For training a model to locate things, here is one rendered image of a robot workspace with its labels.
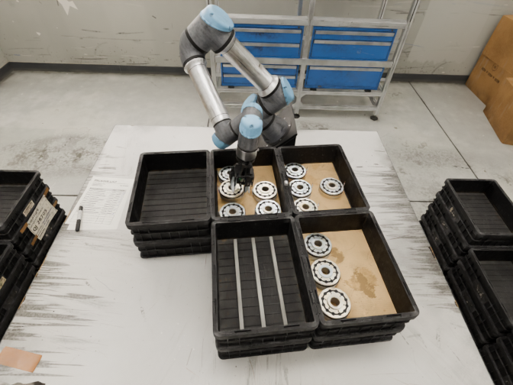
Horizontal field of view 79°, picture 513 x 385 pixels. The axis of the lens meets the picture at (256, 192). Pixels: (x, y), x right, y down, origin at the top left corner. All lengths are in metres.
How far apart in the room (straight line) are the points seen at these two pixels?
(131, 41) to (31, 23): 1.04
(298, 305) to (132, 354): 0.56
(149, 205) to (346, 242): 0.80
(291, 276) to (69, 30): 3.82
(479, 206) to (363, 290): 1.21
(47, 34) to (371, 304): 4.21
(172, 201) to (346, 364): 0.88
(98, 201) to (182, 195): 0.44
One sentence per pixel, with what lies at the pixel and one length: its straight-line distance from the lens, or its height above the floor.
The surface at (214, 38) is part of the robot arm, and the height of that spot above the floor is 1.35.
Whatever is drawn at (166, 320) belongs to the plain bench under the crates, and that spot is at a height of 0.70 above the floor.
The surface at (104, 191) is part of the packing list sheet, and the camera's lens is 1.65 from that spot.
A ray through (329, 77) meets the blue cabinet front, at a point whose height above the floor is 0.44.
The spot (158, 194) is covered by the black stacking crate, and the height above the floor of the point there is 0.83.
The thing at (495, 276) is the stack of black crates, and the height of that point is 0.38.
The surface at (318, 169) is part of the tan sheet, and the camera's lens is 1.49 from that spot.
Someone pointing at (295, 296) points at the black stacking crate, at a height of 0.83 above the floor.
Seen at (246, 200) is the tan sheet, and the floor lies 0.83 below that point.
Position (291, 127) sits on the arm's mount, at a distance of 1.58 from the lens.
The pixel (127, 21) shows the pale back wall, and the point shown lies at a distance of 4.07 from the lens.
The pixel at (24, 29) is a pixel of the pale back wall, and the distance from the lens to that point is 4.61.
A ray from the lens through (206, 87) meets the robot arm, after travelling 1.26.
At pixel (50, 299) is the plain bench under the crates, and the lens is 1.40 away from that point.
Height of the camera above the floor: 1.81
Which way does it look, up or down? 47 degrees down
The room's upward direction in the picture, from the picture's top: 3 degrees clockwise
